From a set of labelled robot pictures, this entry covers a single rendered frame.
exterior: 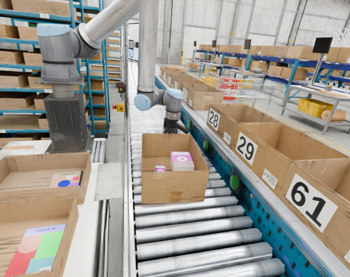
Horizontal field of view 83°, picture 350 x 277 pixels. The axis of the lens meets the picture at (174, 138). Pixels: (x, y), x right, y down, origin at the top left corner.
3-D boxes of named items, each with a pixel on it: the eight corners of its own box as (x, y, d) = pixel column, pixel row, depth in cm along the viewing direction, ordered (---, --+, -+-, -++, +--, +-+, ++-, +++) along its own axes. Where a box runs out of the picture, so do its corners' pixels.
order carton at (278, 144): (230, 150, 113) (237, 122, 106) (274, 148, 120) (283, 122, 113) (277, 197, 78) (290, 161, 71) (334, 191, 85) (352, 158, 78)
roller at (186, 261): (132, 269, 66) (132, 260, 64) (265, 247, 78) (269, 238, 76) (133, 285, 62) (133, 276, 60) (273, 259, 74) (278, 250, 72)
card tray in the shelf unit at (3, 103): (-25, 108, 177) (-29, 97, 172) (-6, 99, 203) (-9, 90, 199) (27, 109, 187) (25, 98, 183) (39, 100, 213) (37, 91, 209)
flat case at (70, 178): (44, 202, 83) (43, 199, 82) (54, 175, 99) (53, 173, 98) (79, 197, 87) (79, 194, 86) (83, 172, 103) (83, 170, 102)
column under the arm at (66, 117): (43, 156, 114) (30, 100, 100) (54, 138, 136) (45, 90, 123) (91, 154, 121) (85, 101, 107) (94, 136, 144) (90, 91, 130)
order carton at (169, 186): (141, 158, 122) (141, 133, 115) (187, 158, 127) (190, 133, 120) (140, 204, 87) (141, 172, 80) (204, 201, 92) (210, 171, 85)
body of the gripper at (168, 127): (162, 133, 126) (163, 116, 120) (175, 133, 128) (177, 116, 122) (164, 139, 119) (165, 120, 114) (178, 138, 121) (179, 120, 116)
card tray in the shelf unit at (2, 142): (-13, 147, 194) (-16, 138, 189) (4, 134, 220) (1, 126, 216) (34, 146, 203) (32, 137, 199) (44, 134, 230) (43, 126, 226)
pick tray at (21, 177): (10, 172, 99) (4, 155, 94) (92, 167, 109) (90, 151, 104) (-27, 216, 74) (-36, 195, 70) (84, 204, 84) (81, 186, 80)
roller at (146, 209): (131, 211, 89) (130, 203, 87) (234, 200, 101) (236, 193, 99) (131, 220, 85) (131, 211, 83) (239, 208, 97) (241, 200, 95)
